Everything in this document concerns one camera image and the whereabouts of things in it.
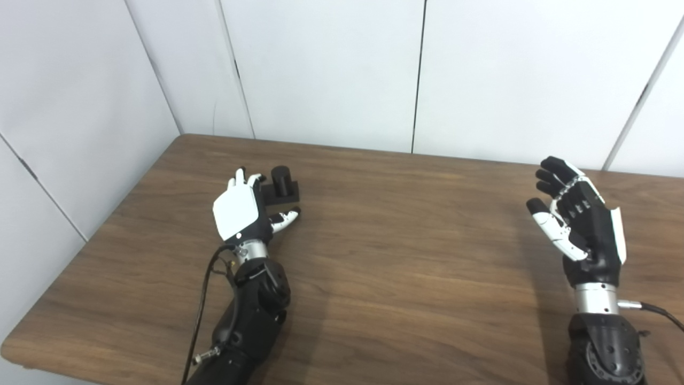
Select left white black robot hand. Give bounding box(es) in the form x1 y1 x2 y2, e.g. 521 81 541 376
213 167 301 252

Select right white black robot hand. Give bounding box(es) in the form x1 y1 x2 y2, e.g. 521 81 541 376
526 156 627 288

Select black peg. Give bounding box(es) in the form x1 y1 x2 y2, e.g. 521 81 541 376
261 166 301 207

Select left thin wrist wires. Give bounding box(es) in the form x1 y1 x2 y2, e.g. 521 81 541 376
211 256 239 285

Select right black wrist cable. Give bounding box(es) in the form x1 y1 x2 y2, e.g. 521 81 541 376
619 301 684 330

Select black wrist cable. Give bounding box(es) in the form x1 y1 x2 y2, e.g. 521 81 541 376
181 245 238 385
619 301 684 330

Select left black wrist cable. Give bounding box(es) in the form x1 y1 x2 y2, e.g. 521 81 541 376
181 245 238 385

